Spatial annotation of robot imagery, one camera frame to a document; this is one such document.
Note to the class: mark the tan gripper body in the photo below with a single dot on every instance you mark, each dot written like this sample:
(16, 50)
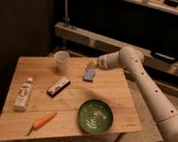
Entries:
(91, 65)

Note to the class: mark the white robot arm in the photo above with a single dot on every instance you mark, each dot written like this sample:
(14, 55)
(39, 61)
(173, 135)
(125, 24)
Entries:
(162, 110)

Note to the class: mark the green ceramic bowl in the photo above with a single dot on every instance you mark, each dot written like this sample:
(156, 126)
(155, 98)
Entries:
(95, 117)

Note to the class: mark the blue sponge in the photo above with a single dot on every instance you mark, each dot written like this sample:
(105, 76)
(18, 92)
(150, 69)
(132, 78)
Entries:
(89, 75)

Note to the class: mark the dark chocolate bar box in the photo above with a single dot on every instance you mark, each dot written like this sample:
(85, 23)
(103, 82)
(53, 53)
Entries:
(57, 87)

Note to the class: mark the metal stand pole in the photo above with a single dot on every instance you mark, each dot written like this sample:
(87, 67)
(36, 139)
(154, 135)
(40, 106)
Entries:
(66, 19)

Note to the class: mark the wooden folding table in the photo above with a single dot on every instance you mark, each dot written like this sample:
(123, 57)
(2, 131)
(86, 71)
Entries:
(109, 86)

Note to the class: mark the black object on shelf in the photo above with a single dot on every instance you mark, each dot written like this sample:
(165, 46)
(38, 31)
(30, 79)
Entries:
(165, 58)

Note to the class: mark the orange carrot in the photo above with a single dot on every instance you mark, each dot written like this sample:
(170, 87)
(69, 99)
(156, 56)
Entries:
(40, 122)

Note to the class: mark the white bottle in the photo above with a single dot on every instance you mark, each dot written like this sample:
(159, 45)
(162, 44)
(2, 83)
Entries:
(23, 96)

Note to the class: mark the lower wooden shelf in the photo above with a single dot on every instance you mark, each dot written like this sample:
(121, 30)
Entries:
(106, 44)

